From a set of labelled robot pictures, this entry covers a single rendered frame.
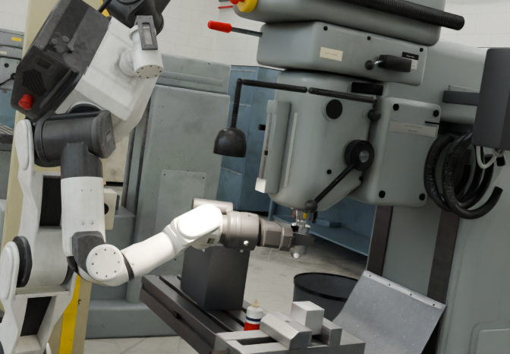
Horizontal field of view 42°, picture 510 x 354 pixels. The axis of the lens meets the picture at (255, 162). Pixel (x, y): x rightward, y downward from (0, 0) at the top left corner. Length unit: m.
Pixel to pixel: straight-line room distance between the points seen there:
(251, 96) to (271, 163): 7.34
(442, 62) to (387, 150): 0.27
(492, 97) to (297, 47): 0.42
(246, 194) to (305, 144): 7.46
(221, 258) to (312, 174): 0.50
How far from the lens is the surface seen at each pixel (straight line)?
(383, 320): 1.87
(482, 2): 7.04
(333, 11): 1.45
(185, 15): 11.31
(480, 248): 1.77
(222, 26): 1.55
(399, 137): 1.60
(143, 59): 1.52
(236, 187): 8.97
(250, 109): 8.82
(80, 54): 1.58
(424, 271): 1.83
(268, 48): 1.58
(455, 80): 1.73
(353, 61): 1.49
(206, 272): 1.89
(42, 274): 1.94
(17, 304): 1.97
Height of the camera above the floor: 1.54
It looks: 5 degrees down
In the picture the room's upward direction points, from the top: 8 degrees clockwise
